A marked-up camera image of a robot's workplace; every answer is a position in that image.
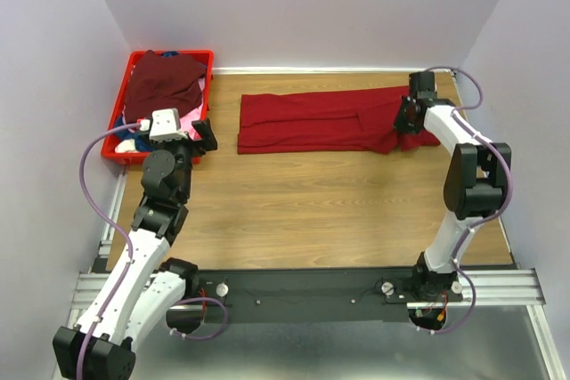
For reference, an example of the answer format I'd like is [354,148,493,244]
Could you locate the red t-shirt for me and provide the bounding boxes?
[237,86,440,155]

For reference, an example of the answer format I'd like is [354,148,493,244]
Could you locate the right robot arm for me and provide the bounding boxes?
[391,69,512,302]

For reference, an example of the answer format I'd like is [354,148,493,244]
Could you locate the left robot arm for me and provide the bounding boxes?
[53,109,223,379]

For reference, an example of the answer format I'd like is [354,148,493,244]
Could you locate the pink t-shirt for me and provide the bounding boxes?
[180,77,206,140]

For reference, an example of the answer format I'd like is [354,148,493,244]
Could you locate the navy blue t-shirt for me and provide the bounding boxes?
[114,51,180,153]

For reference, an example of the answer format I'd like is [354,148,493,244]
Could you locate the white garment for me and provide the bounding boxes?
[114,139,137,154]

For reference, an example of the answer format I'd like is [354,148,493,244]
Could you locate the maroon t-shirt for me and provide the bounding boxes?
[124,50,207,123]

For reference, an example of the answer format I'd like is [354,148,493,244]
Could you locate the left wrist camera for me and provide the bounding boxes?
[138,108,189,142]

